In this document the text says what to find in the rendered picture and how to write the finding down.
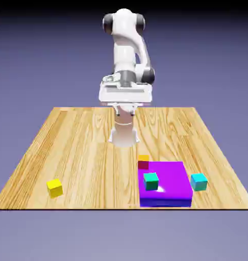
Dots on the small red cube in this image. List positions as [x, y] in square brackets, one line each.
[143, 165]

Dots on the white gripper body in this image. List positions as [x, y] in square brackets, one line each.
[125, 94]

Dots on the small orange cube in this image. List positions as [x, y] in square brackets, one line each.
[143, 157]

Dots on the small green cube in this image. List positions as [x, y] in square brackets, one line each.
[151, 181]

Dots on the small cyan cube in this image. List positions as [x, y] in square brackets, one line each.
[199, 181]

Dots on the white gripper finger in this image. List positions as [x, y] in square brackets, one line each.
[117, 110]
[133, 110]

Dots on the large purple box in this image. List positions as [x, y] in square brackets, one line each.
[166, 183]

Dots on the small yellow cube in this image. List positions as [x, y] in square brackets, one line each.
[54, 188]

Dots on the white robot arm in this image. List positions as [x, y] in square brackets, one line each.
[126, 40]

